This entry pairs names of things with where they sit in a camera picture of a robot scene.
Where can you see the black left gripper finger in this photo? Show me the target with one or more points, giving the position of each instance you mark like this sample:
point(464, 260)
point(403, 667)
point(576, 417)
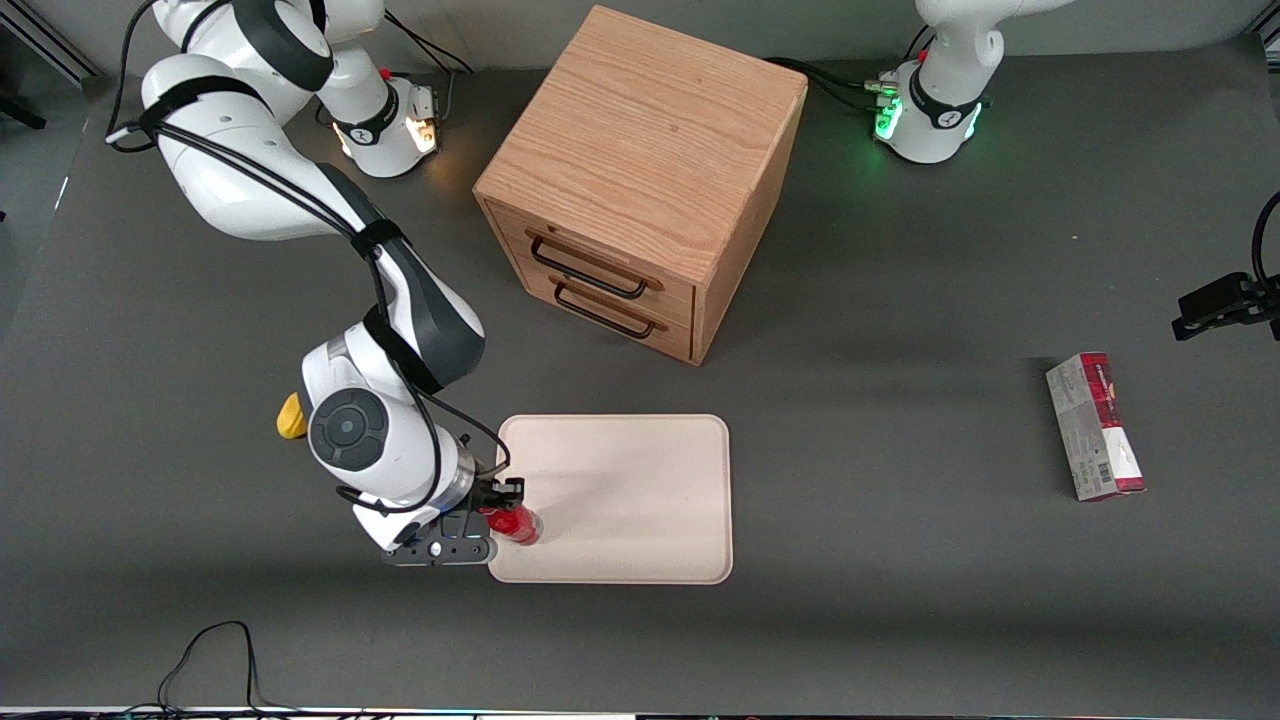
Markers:
point(1205, 325)
point(1215, 293)

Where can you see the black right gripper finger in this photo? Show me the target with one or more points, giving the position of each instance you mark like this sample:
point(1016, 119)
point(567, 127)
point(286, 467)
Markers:
point(488, 495)
point(514, 491)

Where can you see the red coke bottle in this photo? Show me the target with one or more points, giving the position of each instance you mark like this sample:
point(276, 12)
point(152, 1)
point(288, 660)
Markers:
point(518, 526)

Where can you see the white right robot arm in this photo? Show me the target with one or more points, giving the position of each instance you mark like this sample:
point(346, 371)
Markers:
point(240, 170)

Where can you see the beige rectangular tray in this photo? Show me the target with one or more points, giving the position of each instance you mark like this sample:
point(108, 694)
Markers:
point(630, 500)

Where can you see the grey and red carton box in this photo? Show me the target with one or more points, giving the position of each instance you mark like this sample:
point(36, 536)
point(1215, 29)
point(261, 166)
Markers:
point(1095, 430)

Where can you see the wooden drawer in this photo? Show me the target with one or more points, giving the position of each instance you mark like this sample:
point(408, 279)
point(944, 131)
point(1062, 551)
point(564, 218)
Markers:
point(620, 325)
point(590, 250)

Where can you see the yellow lemon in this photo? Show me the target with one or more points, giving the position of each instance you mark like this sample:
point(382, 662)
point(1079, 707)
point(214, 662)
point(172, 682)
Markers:
point(290, 418)

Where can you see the wooden drawer cabinet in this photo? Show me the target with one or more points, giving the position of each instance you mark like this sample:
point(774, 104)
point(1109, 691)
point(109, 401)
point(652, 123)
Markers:
point(650, 140)

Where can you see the dark grey table mat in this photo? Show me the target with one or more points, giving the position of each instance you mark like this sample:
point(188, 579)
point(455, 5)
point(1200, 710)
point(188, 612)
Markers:
point(900, 560)

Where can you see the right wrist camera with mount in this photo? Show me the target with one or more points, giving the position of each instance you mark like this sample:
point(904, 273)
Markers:
point(440, 552)

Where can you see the aluminium frame rail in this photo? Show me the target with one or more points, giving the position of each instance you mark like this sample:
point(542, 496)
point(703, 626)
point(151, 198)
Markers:
point(50, 45)

